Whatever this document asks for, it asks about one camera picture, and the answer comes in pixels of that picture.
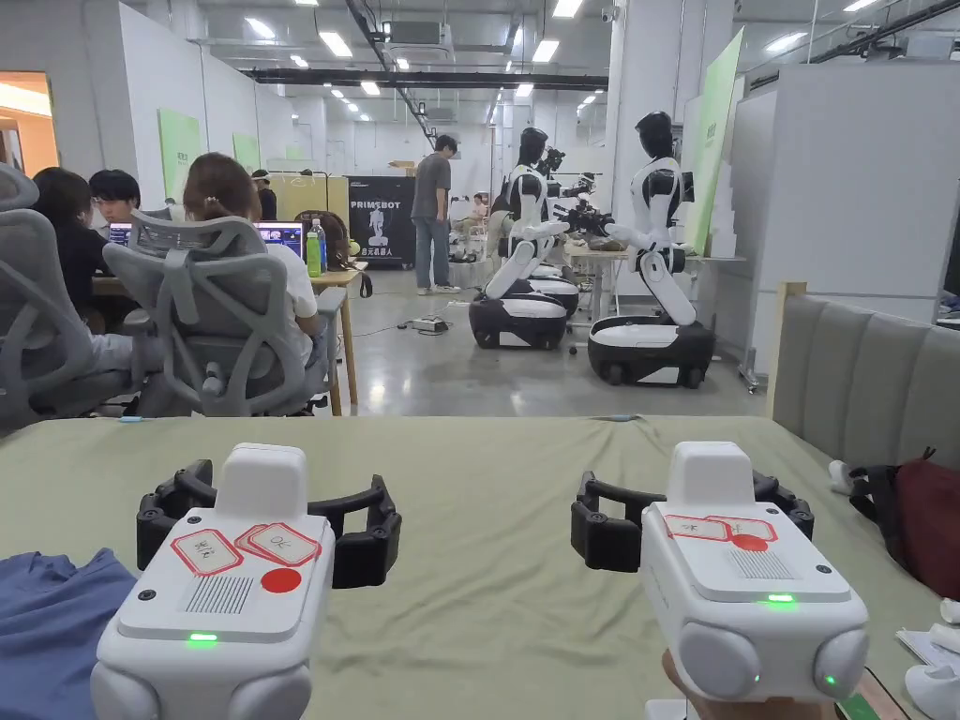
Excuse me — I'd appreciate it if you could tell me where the black and white humanoid robot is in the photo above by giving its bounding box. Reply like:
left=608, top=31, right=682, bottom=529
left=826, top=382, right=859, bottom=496
left=517, top=145, right=603, bottom=318
left=587, top=112, right=716, bottom=391
left=469, top=127, right=580, bottom=353

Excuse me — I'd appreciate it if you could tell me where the grey mesh office chair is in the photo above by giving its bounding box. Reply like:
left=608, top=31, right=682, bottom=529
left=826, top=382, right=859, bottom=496
left=0, top=162, right=132, bottom=435
left=101, top=209, right=333, bottom=418

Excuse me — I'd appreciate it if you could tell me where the white paper sheet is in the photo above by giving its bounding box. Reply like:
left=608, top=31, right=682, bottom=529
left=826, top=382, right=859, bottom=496
left=895, top=624, right=950, bottom=670

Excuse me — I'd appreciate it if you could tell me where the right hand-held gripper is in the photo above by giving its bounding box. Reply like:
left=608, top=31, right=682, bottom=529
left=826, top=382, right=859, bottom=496
left=569, top=441, right=871, bottom=706

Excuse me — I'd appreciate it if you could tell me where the white plastic object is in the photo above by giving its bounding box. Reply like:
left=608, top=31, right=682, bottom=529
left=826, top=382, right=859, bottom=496
left=903, top=659, right=960, bottom=720

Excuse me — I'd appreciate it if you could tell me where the blue shirt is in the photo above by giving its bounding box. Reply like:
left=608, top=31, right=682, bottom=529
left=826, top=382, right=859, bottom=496
left=0, top=548, right=141, bottom=720

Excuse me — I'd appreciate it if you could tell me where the bed with pale green sheet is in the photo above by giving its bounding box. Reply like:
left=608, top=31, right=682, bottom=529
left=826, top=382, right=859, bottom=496
left=0, top=414, right=960, bottom=720

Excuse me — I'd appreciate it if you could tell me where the grey padded headboard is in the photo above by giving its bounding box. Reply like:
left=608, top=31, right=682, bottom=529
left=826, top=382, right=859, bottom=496
left=771, top=281, right=960, bottom=488

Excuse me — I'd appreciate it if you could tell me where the wooden desk with laptops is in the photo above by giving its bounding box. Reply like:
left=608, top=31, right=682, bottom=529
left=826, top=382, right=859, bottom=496
left=89, top=213, right=370, bottom=418

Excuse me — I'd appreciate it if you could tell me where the dark red and black bag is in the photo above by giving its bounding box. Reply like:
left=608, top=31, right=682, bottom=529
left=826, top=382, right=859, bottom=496
left=847, top=447, right=960, bottom=601

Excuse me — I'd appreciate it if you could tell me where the person's right hand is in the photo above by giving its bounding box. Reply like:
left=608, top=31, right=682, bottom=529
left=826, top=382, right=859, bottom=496
left=661, top=648, right=845, bottom=720

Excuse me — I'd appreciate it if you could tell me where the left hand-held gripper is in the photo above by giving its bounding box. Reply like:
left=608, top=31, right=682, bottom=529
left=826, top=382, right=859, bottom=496
left=89, top=442, right=402, bottom=720

